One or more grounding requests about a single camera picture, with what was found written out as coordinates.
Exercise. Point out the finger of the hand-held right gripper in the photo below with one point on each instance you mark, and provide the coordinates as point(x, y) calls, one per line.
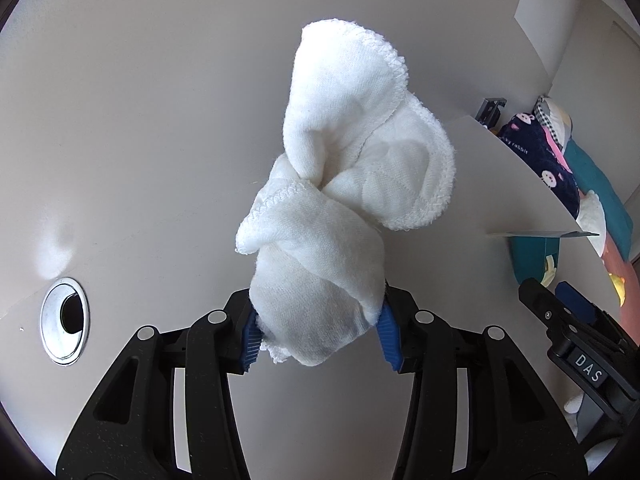
point(537, 300)
point(575, 300)

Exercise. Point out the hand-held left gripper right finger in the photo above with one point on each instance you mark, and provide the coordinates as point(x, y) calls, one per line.
point(387, 340)

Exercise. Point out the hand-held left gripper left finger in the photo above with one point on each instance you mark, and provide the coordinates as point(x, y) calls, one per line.
point(252, 342)

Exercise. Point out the teal dinosaur tape dispenser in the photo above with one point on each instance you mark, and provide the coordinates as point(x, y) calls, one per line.
point(530, 260)

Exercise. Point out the white knotted cloth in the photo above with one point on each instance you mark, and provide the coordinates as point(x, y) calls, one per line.
point(350, 160)

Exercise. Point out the cream tape roll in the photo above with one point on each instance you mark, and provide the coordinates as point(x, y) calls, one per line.
point(551, 270)

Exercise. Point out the yellow chick plush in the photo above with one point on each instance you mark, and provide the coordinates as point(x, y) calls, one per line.
point(620, 290)

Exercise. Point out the white plush toy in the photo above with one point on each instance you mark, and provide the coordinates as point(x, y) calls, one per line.
point(575, 402)

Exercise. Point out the bed with pink sheet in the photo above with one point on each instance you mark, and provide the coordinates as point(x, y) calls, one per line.
point(617, 260)

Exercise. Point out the white goose plush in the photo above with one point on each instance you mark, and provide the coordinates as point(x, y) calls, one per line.
point(592, 215)

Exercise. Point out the teal duvet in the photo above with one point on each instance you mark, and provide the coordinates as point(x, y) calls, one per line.
point(600, 180)

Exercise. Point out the navy printed blanket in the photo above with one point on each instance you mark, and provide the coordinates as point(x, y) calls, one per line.
point(535, 155)

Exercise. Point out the pink cloth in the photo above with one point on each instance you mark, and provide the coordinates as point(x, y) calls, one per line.
point(557, 147)

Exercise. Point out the checkered patchwork pillow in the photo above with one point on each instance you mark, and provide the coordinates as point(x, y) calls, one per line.
point(552, 112)

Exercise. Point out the black wall socket panel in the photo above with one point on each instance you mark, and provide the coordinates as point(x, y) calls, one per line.
point(490, 112)

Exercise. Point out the round metal wall hole cover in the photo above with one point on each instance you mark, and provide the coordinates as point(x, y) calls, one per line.
point(50, 320)

